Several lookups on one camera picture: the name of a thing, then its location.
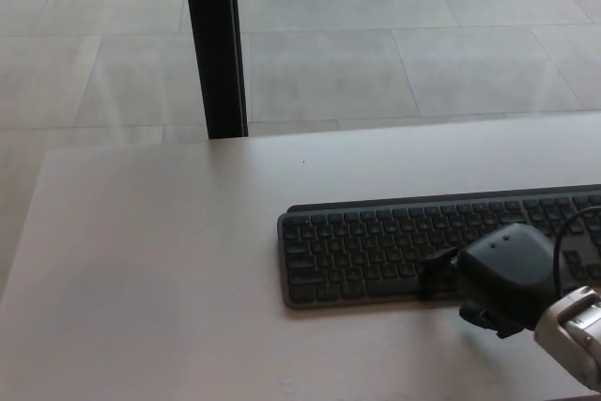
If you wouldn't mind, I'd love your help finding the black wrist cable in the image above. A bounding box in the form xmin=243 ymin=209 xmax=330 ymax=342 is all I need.
xmin=551 ymin=205 xmax=601 ymax=293

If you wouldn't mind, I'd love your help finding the black wireless keyboard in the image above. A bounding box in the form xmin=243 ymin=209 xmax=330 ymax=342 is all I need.
xmin=276 ymin=183 xmax=601 ymax=312

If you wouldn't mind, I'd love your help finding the black vertical window frame post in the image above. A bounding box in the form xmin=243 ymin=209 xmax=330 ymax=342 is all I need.
xmin=179 ymin=0 xmax=249 ymax=140

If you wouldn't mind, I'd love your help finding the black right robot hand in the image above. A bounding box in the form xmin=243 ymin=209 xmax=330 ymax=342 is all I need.
xmin=416 ymin=223 xmax=564 ymax=340

